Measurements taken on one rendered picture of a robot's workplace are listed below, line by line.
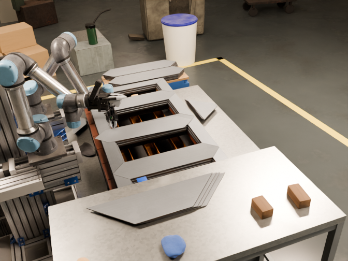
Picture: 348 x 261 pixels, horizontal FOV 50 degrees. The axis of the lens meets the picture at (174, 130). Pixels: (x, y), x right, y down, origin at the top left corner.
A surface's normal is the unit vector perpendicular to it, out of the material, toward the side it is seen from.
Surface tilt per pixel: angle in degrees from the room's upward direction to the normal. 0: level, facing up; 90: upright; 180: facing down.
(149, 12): 90
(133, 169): 0
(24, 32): 90
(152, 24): 90
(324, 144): 0
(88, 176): 0
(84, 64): 90
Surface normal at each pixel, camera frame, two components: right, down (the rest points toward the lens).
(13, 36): 0.62, 0.41
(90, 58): 0.41, 0.48
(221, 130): -0.05, -0.84
